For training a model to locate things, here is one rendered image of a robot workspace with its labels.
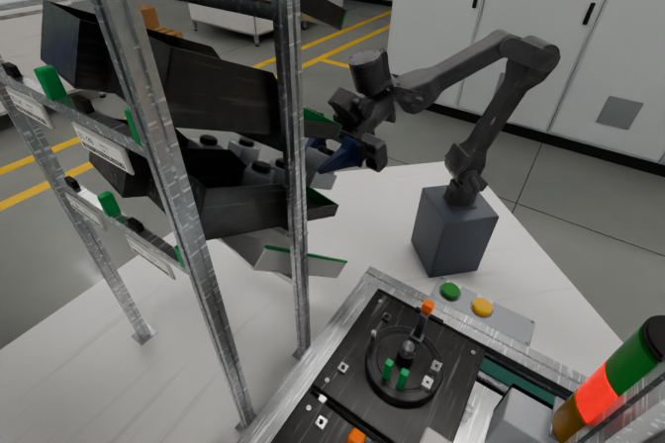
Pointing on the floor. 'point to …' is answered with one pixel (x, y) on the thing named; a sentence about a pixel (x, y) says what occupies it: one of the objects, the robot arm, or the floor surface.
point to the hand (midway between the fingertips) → (323, 154)
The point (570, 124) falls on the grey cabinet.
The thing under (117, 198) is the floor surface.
